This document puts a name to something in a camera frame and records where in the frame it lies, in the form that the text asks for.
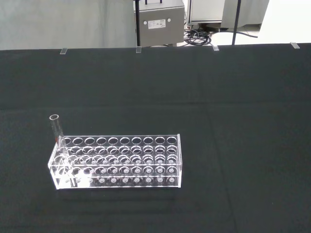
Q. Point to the clear acrylic test tube rack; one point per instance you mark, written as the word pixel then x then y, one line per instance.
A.
pixel 136 167

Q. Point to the clear cloth clip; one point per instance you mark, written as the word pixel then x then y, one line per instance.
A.
pixel 215 47
pixel 63 51
pixel 295 45
pixel 138 49

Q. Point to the black bench cloth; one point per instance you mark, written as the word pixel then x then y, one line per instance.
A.
pixel 218 145

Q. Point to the grey metal equipment cabinet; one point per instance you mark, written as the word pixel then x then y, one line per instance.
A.
pixel 160 31

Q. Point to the white framed cabinet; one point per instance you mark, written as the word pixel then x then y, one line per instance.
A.
pixel 206 11

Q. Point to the black tripod pole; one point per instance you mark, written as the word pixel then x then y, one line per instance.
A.
pixel 236 21

